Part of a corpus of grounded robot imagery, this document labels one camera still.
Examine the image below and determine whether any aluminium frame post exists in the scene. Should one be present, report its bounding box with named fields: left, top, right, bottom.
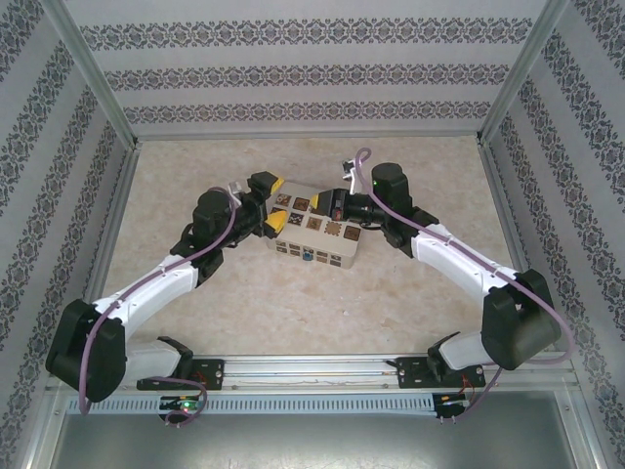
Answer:
left=38, top=0, right=143, bottom=150
left=477, top=0, right=571, bottom=144

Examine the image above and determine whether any wooden box with patterned tiles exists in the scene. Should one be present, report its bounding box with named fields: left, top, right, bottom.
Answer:
left=262, top=179, right=363, bottom=271

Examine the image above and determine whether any aluminium frame rail short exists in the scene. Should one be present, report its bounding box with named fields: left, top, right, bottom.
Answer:
left=135, top=130, right=482, bottom=145

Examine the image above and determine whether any circuit board with green light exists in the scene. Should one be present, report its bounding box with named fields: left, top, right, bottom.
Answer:
left=159, top=396, right=204, bottom=414

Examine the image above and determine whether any grey slotted cable duct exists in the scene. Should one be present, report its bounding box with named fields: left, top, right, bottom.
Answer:
left=65, top=393, right=437, bottom=417

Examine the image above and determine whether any aluminium frame rail long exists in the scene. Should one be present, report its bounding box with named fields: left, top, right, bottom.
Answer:
left=81, top=141, right=143, bottom=307

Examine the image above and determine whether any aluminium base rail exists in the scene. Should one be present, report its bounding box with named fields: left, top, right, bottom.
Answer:
left=46, top=354, right=580, bottom=392

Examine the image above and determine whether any black base plate right arm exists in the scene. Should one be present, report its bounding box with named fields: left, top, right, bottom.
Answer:
left=395, top=356, right=487, bottom=391

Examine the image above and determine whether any black base plate left arm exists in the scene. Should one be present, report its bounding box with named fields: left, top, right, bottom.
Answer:
left=136, top=359, right=227, bottom=392

